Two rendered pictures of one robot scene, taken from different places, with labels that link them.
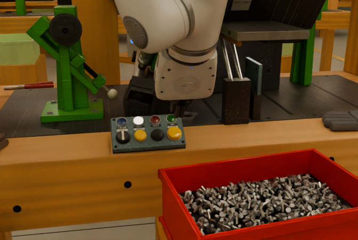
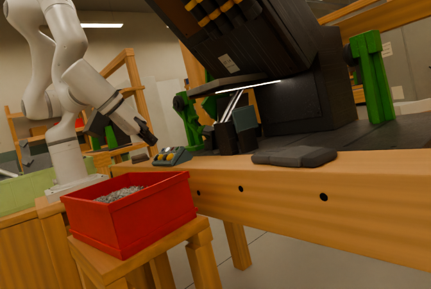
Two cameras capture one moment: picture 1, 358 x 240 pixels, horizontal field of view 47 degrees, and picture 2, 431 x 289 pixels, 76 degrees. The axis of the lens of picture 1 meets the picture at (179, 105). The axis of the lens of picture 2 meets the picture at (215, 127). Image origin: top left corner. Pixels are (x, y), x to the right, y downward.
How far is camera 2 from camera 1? 1.05 m
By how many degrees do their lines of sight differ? 62
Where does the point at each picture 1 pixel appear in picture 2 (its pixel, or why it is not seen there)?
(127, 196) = not seen: hidden behind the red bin
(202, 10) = (73, 91)
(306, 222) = (79, 202)
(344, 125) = (257, 157)
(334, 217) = (86, 203)
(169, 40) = (67, 106)
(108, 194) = not seen: hidden behind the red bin
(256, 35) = (194, 91)
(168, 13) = (62, 95)
